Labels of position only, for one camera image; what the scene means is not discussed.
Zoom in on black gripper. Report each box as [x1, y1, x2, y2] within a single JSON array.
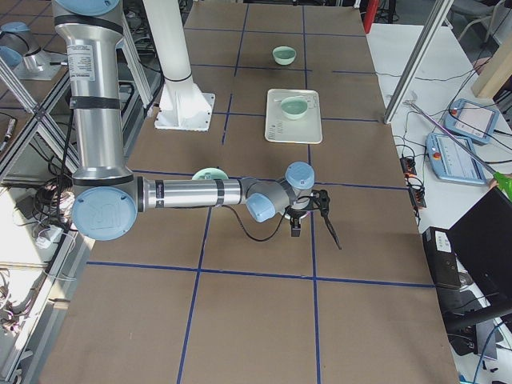
[[288, 208, 309, 238]]

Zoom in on black desktop box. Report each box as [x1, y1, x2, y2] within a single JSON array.
[[422, 226, 461, 290]]

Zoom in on cream bear serving tray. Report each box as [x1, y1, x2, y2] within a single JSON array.
[[264, 89, 323, 144]]

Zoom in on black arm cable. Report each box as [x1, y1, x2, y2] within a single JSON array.
[[230, 204, 290, 242]]

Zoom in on green bowl on tray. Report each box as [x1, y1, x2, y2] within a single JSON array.
[[280, 97, 309, 120]]

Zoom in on aluminium frame post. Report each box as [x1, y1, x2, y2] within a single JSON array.
[[383, 0, 454, 124]]

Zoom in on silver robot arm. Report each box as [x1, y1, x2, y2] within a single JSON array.
[[52, 1, 315, 241]]

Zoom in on green bowl left side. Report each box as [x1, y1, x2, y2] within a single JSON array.
[[272, 46, 297, 66]]

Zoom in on black computer monitor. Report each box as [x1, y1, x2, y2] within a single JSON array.
[[448, 186, 512, 335]]

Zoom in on metal reacher grabber stick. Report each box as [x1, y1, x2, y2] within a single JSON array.
[[404, 100, 512, 199]]

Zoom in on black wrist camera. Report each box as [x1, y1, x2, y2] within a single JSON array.
[[310, 189, 330, 218]]

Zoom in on blue teach pendant near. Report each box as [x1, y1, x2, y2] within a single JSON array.
[[426, 133, 486, 186]]

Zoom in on white camera stand base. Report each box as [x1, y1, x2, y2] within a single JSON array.
[[143, 0, 215, 131]]

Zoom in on green bowl with ice cubes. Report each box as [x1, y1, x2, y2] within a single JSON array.
[[192, 167, 229, 181]]

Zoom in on blue teach pendant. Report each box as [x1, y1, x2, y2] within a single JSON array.
[[426, 133, 486, 186], [444, 98, 498, 145]]

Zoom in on blue teach pendant far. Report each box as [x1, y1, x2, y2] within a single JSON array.
[[444, 98, 498, 145]]

